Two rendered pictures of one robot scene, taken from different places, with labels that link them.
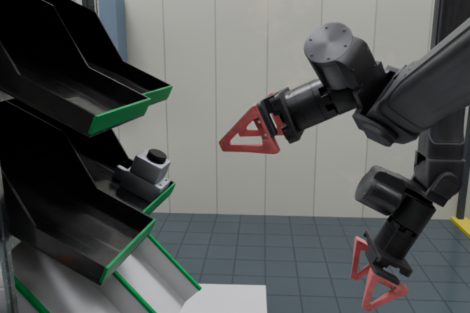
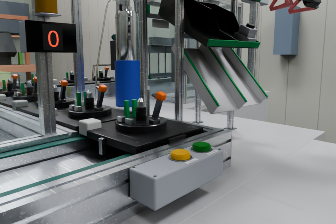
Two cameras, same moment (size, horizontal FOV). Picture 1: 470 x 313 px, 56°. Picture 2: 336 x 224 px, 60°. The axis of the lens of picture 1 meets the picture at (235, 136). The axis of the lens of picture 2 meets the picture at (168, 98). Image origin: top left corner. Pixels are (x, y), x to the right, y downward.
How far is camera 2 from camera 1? 0.54 m
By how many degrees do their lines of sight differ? 41
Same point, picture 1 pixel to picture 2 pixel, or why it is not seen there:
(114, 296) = (222, 78)
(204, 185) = not seen: outside the picture
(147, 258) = (246, 81)
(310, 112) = not seen: outside the picture
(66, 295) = (203, 70)
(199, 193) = not seen: outside the picture
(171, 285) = (255, 95)
